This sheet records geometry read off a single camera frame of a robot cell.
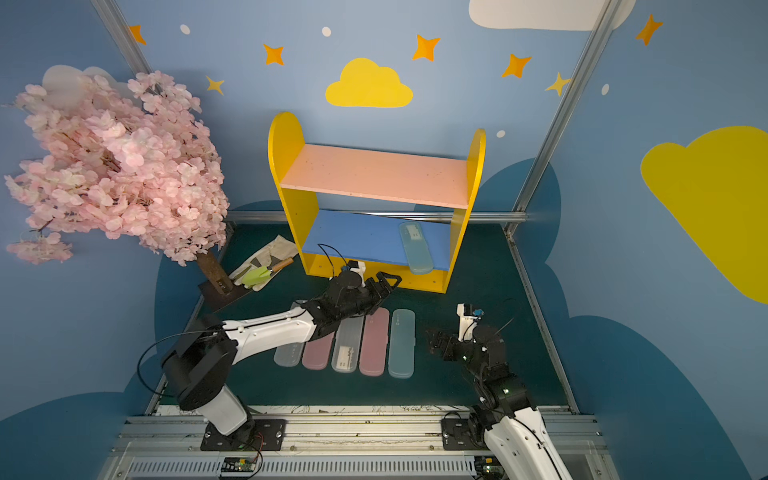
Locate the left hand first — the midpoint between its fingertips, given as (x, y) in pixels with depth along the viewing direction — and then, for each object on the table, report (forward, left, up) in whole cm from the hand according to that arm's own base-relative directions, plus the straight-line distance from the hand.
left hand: (397, 282), depth 82 cm
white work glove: (+26, +46, -20) cm, 56 cm away
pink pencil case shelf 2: (-15, +6, -18) cm, 24 cm away
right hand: (-10, -12, -6) cm, 17 cm away
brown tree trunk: (+7, +57, -7) cm, 58 cm away
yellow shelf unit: (+42, +21, -9) cm, 47 cm away
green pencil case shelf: (-9, -2, -20) cm, 23 cm away
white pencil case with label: (-11, +14, -18) cm, 26 cm away
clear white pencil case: (-15, +31, -18) cm, 39 cm away
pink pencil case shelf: (-14, +24, -19) cm, 33 cm away
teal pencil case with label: (+18, -7, -6) cm, 20 cm away
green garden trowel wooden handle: (+14, +48, -19) cm, 53 cm away
